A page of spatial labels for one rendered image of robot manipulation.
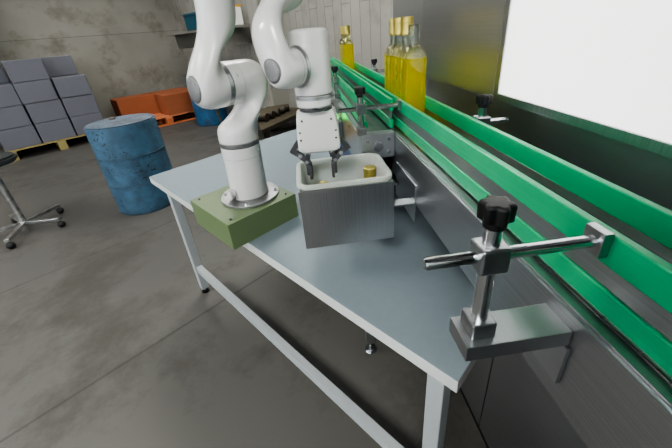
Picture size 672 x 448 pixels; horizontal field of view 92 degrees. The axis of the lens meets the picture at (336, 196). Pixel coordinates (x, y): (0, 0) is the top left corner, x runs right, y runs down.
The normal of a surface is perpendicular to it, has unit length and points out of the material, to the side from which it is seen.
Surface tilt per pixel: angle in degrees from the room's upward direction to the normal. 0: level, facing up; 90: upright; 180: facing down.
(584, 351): 90
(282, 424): 0
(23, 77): 90
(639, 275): 90
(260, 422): 0
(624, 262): 90
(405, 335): 0
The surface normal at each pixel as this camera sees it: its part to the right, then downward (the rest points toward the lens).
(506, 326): -0.08, -0.89
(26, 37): 0.72, 0.26
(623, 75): -0.99, 0.12
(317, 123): 0.07, 0.44
